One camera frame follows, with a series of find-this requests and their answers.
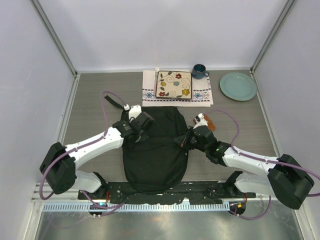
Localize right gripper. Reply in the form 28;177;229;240
174;125;209;153

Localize brown leather wallet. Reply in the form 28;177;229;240
204;114;216;131

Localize black student backpack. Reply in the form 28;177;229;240
119;106;188;186

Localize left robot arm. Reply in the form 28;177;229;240
39;111;155;200

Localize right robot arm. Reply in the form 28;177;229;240
173;125;315;210

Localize patterned white placemat cloth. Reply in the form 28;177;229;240
142;70;214;107

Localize square floral ceramic plate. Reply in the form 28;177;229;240
155;70;193;100

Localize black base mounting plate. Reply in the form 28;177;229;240
77;180;257;206

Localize dark blue ceramic mug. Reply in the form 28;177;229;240
191;63;210;80

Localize round teal plate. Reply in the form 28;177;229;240
219;72;258;102

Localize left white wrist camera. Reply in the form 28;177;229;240
124;104;142;120

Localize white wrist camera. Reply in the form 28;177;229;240
194;113;208;128
124;104;142;120

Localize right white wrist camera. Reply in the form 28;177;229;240
194;113;208;128

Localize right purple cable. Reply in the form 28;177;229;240
199;109;320;221

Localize slotted cable duct rail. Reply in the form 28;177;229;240
42;201;230;213

